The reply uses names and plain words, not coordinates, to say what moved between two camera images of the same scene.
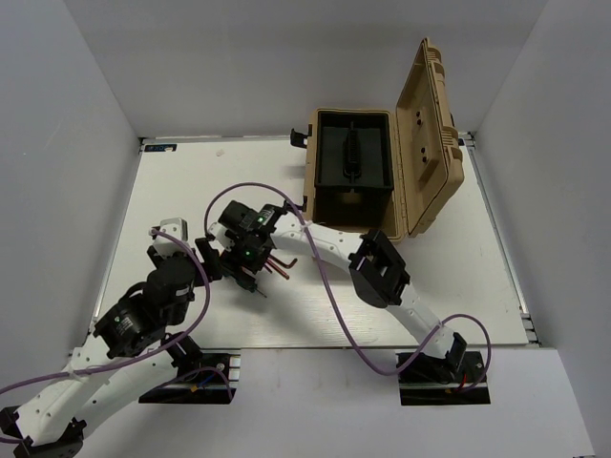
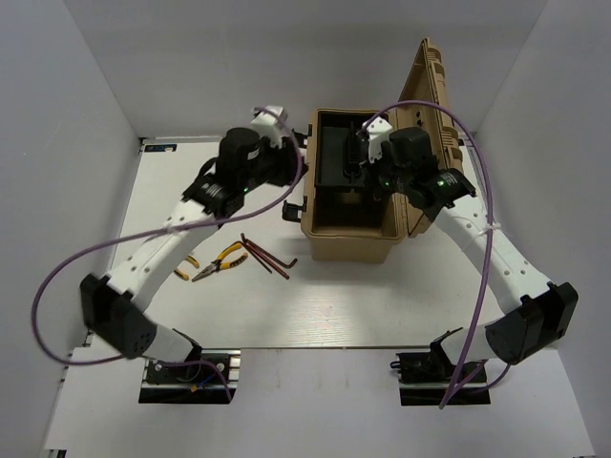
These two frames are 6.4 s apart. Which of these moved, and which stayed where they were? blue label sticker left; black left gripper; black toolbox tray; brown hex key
Moved: black left gripper
Stayed: brown hex key; black toolbox tray; blue label sticker left
